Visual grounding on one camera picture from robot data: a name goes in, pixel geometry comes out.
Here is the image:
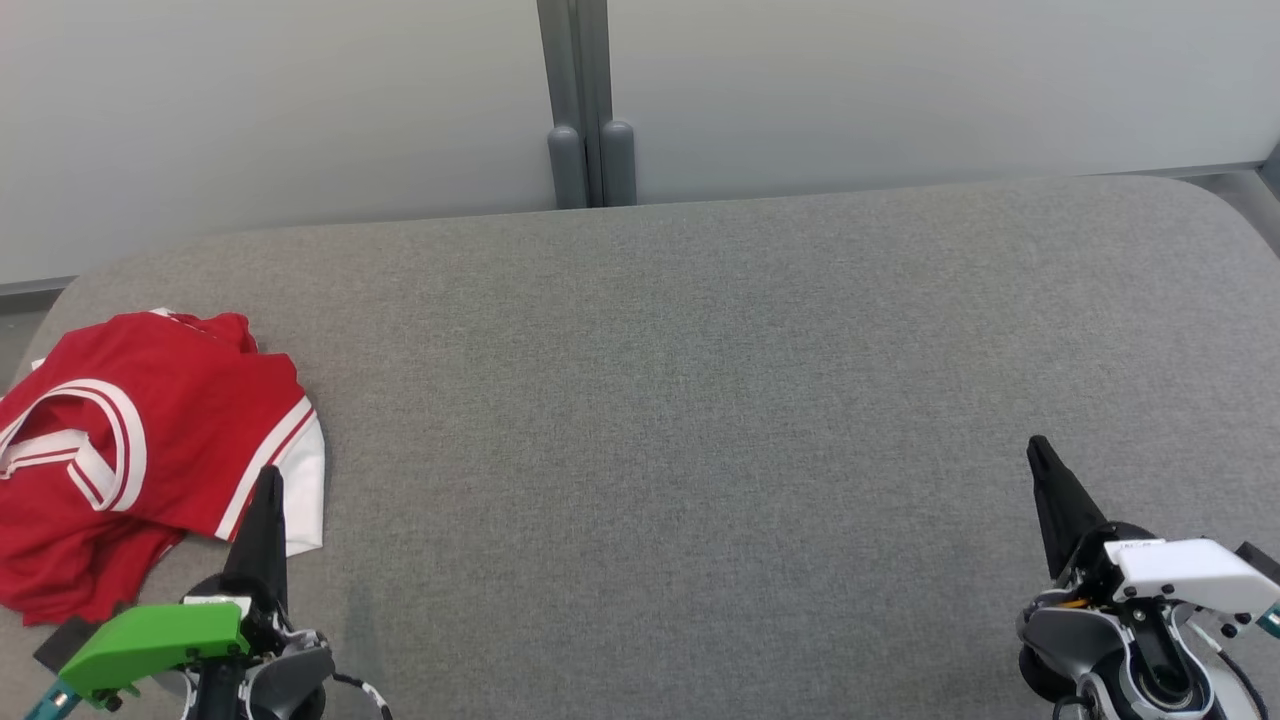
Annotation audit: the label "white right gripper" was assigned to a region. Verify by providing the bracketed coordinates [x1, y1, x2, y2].
[1026, 435, 1280, 624]

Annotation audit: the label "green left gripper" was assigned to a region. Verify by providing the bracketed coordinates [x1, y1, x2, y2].
[58, 465, 303, 703]

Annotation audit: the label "red Bulls basketball jersey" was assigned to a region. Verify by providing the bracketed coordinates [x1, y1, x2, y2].
[0, 310, 327, 557]

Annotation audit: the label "red shorts with white stripe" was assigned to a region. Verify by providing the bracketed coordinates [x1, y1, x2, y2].
[0, 490, 187, 627]

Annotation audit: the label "grey fabric sofa seat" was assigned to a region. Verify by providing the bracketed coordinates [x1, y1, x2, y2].
[0, 175, 1280, 720]

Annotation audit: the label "black white striped cable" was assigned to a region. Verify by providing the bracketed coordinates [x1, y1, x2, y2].
[330, 672, 394, 720]

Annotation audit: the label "teal left camera cable plug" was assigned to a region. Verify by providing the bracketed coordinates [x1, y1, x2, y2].
[24, 680, 83, 720]

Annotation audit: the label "grey partition post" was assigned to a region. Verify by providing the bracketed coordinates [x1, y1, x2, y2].
[537, 0, 589, 210]
[576, 0, 639, 207]

